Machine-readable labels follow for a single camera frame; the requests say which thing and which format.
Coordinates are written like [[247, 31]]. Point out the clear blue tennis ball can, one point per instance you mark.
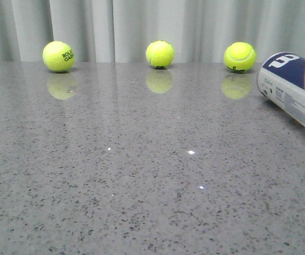
[[282, 80]]

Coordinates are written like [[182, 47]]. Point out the middle yellow tennis ball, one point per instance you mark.
[[160, 54]]

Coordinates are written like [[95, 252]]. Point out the yellow tennis ball curved seam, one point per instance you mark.
[[240, 57]]

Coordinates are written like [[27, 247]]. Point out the tennis ball with black lettering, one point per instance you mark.
[[58, 56]]

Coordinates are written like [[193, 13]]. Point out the grey curtain backdrop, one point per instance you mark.
[[120, 31]]

